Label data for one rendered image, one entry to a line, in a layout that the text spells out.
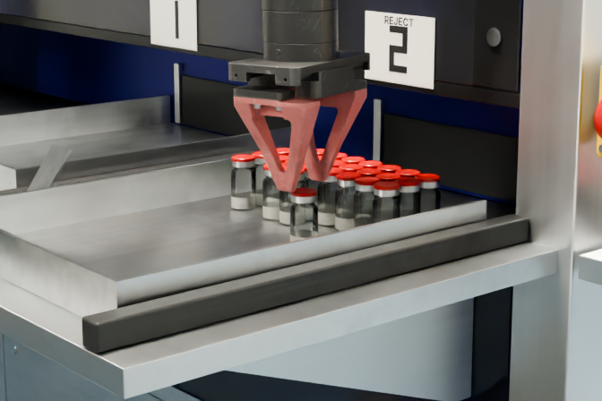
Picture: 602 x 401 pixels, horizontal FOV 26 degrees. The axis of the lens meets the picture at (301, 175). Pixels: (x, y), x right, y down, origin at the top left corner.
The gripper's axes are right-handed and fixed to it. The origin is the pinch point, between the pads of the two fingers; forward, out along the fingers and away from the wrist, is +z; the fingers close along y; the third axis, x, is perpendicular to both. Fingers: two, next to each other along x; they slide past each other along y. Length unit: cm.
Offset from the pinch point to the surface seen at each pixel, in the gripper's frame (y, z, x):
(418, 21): 15.4, -10.6, -1.3
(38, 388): 33, 43, 67
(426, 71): 15.1, -6.4, -2.3
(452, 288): 0.0, 6.9, -13.2
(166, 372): -24.3, 6.9, -7.0
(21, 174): -3.3, 2.6, 27.8
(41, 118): 19, 3, 49
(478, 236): 6.4, 4.7, -12.0
